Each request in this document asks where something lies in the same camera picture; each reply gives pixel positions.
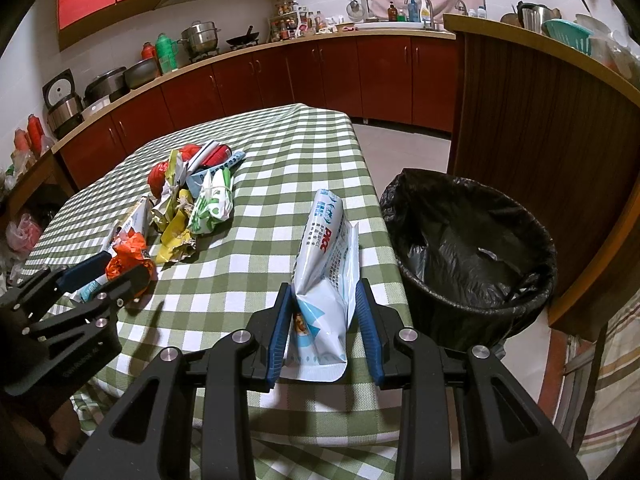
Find black bin with bag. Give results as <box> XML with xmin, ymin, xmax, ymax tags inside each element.
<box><xmin>380</xmin><ymin>168</ymin><xmax>558</xmax><ymax>351</ymax></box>

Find rice cooker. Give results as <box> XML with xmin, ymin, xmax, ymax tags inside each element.
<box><xmin>42</xmin><ymin>68</ymin><xmax>84</xmax><ymax>140</ymax></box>

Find steel stock pot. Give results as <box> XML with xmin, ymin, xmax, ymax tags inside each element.
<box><xmin>179</xmin><ymin>21</ymin><xmax>218</xmax><ymax>58</ymax></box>

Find red spray can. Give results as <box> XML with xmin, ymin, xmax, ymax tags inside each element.
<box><xmin>198</xmin><ymin>144</ymin><xmax>232</xmax><ymax>168</ymax></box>

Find brown wooden counter unit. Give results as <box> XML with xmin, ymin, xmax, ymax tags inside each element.
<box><xmin>444</xmin><ymin>14</ymin><xmax>639</xmax><ymax>340</ymax></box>

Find brown glass bottle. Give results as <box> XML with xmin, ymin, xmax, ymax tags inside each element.
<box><xmin>387</xmin><ymin>2</ymin><xmax>398</xmax><ymax>22</ymax></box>

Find green white plastic packet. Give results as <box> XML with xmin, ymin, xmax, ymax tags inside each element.
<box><xmin>188</xmin><ymin>168</ymin><xmax>233</xmax><ymax>235</ymax></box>

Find teal plastic basket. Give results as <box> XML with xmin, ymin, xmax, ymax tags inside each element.
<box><xmin>541</xmin><ymin>18</ymin><xmax>593</xmax><ymax>56</ymax></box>

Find orange wrapper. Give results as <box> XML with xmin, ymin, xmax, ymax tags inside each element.
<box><xmin>105</xmin><ymin>228</ymin><xmax>156</xmax><ymax>298</ymax></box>

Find steel kettle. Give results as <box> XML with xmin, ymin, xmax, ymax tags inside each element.
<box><xmin>516</xmin><ymin>1</ymin><xmax>553</xmax><ymax>34</ymax></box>

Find green white checkered tablecloth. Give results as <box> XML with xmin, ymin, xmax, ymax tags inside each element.
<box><xmin>23</xmin><ymin>104</ymin><xmax>409</xmax><ymax>479</ymax></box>

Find red plastic bag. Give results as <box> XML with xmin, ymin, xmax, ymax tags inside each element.
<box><xmin>146</xmin><ymin>144</ymin><xmax>201</xmax><ymax>198</ymax></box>

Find grey pressure cooker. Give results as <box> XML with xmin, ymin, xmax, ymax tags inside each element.
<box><xmin>84</xmin><ymin>66</ymin><xmax>130</xmax><ymax>107</ymax></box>

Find chrome sink faucet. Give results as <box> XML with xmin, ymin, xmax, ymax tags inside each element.
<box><xmin>405</xmin><ymin>0</ymin><xmax>436</xmax><ymax>30</ymax></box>

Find black wok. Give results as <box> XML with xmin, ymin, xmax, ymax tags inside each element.
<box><xmin>227</xmin><ymin>25</ymin><xmax>259</xmax><ymax>50</ymax></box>

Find yellow snack wrapper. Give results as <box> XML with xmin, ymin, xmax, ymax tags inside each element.
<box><xmin>152</xmin><ymin>200</ymin><xmax>196</xmax><ymax>264</ymax></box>

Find red lower kitchen cabinets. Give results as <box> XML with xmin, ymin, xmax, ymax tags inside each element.
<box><xmin>56</xmin><ymin>34</ymin><xmax>459</xmax><ymax>188</ymax></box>

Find striped fabric chair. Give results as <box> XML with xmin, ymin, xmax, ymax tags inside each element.
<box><xmin>567</xmin><ymin>294</ymin><xmax>639</xmax><ymax>479</ymax></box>

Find dark cooking pot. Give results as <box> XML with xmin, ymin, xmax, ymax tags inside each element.
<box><xmin>124</xmin><ymin>58</ymin><xmax>160</xmax><ymax>90</ymax></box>

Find spice rack with jars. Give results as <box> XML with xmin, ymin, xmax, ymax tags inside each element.
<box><xmin>269</xmin><ymin>0</ymin><xmax>299</xmax><ymax>42</ymax></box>

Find green thermos jug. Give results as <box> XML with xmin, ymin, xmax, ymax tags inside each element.
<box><xmin>155</xmin><ymin>32</ymin><xmax>178</xmax><ymax>75</ymax></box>

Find red thermos bottle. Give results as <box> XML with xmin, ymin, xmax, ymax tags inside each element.
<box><xmin>141</xmin><ymin>41</ymin><xmax>157</xmax><ymax>60</ymax></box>

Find white stick pen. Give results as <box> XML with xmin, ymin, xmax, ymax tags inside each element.
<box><xmin>186</xmin><ymin>140</ymin><xmax>219</xmax><ymax>172</ymax></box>

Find light blue tube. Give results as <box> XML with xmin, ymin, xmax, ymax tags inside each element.
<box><xmin>186</xmin><ymin>151</ymin><xmax>246</xmax><ymax>198</ymax></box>

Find pink plastic bag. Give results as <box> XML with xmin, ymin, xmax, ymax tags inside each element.
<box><xmin>6</xmin><ymin>212</ymin><xmax>42</xmax><ymax>254</ymax></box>

